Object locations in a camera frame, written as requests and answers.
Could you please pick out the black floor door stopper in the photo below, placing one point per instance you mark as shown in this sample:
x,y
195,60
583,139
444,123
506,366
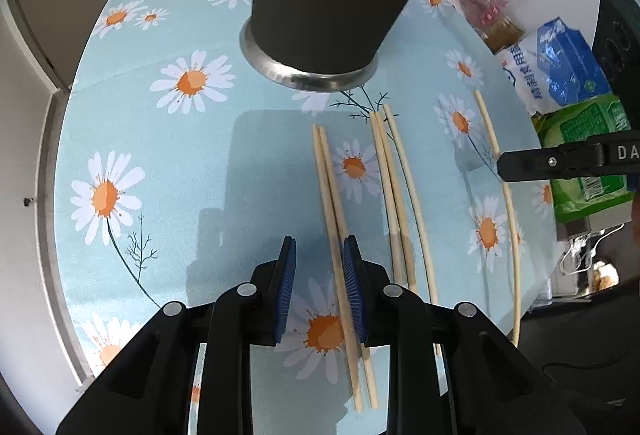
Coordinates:
x,y
27,201

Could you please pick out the green sugar bag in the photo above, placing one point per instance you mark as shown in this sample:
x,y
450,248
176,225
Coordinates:
x,y
580,125

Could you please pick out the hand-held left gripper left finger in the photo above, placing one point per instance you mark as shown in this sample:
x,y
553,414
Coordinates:
x,y
285,290

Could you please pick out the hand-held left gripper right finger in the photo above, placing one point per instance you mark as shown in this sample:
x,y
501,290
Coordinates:
x,y
352,290

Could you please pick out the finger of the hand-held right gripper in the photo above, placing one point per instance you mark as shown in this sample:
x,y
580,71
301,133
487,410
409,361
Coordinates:
x,y
550,161

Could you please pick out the blue and white bag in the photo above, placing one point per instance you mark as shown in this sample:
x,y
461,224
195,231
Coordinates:
x,y
560,60

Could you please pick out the glass jar with brown contents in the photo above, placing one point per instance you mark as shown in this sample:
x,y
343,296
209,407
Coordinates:
x,y
502,35

